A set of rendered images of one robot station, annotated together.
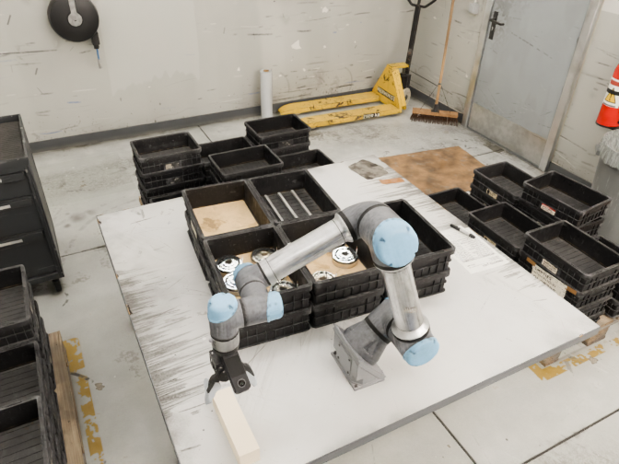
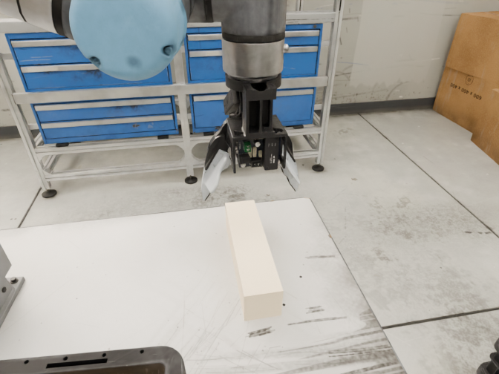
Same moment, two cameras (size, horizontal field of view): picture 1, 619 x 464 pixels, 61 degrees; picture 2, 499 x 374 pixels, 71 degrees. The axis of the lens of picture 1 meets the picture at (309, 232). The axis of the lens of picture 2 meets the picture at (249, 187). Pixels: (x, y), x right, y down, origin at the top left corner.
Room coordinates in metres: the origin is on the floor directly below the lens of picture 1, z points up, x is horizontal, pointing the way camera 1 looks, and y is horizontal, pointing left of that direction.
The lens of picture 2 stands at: (1.41, 0.35, 1.19)
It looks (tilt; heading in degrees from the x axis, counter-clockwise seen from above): 34 degrees down; 198
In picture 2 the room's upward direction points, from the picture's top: straight up
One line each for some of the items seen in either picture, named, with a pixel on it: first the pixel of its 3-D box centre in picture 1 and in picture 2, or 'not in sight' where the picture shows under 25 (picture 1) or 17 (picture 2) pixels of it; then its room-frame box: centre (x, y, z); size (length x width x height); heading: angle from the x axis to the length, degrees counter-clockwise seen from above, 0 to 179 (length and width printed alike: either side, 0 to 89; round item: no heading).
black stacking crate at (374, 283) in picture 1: (329, 257); not in sight; (1.63, -0.08, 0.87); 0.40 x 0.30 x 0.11; 24
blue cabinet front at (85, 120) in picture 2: not in sight; (101, 90); (-0.03, -0.93, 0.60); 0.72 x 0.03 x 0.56; 119
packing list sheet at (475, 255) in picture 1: (468, 248); not in sight; (1.95, -0.73, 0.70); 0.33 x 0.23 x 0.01; 29
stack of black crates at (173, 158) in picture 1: (169, 175); not in sight; (3.13, 0.96, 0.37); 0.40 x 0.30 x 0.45; 119
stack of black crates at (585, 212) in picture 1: (554, 222); not in sight; (2.70, -1.50, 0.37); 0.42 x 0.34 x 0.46; 28
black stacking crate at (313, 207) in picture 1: (292, 205); not in sight; (2.00, 0.08, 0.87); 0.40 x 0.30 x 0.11; 24
